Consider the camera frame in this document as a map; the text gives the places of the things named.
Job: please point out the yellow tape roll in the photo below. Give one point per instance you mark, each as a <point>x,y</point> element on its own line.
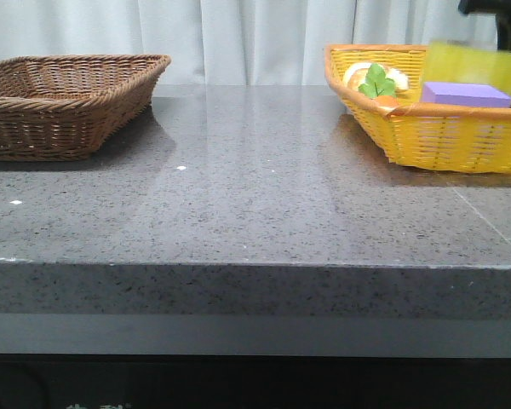
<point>455,63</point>

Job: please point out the brown wicker basket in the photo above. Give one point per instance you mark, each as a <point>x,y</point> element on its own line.
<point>64,107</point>

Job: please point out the purple rectangular block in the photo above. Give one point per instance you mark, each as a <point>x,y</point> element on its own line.
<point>461,94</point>

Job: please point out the yellow wicker basket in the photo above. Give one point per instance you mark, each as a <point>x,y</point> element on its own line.
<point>423,135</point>

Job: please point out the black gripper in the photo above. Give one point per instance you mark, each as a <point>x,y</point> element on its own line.
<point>501,9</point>

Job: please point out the orange toy carrot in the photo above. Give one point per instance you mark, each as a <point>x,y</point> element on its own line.
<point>386,101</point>

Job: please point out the white bread roll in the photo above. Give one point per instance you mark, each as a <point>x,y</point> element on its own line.
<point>355,75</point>

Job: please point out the pale grey curtain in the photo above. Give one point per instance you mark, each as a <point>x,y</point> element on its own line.
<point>232,42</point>

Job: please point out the green artificial leaf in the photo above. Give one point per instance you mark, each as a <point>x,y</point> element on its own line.
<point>377,83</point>

